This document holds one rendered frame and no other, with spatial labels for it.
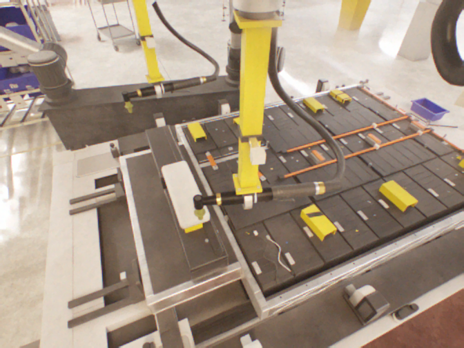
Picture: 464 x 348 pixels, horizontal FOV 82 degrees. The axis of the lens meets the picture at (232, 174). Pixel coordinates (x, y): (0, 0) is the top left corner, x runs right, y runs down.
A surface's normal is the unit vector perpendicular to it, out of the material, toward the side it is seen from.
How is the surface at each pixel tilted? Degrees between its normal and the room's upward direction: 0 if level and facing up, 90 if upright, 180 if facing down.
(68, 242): 0
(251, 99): 90
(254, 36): 90
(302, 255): 0
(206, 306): 0
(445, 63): 74
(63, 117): 90
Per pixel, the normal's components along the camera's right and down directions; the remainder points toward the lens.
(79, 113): 0.21, 0.69
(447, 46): -0.37, 0.05
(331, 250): 0.00, -0.71
